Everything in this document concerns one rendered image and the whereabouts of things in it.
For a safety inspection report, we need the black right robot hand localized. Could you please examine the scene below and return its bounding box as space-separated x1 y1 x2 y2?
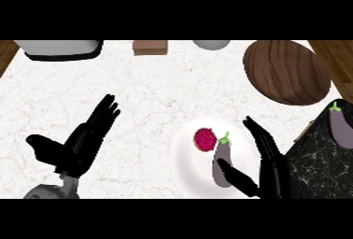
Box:
216 116 293 200

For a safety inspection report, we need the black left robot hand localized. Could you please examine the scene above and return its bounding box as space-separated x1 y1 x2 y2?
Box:
25 93 123 179

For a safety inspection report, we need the white plate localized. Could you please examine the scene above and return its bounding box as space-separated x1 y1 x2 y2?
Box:
170 117 263 200

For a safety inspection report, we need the brown wooden bowl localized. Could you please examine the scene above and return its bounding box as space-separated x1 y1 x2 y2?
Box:
241 40 332 106

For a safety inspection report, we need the purple eggplant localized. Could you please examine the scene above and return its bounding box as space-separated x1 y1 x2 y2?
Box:
327 101 353 149
211 131 238 189

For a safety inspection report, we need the black marble cutting board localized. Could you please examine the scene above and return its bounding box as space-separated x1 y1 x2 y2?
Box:
284 98 353 200

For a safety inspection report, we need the white and black appliance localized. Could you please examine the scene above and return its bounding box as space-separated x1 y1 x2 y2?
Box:
12 40 105 62

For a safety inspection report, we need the brown wooden block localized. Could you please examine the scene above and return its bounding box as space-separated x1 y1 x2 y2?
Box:
133 40 170 57

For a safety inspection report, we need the grey round object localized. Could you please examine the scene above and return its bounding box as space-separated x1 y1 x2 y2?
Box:
192 40 232 51

